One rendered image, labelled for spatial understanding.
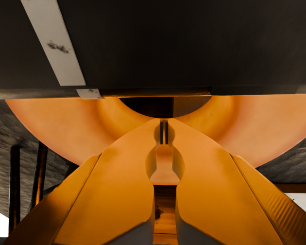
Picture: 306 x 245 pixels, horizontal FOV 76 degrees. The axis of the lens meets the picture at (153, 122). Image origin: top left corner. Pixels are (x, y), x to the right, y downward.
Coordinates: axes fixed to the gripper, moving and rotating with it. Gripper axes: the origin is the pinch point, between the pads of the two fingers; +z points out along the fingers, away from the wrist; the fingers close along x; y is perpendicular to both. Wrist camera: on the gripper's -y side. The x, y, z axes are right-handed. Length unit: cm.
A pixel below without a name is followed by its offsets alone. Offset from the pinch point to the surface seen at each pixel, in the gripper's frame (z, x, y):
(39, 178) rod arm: 3.8, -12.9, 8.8
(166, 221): 1.9, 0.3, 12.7
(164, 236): 0.1, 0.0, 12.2
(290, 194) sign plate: 17.1, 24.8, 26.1
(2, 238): 332, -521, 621
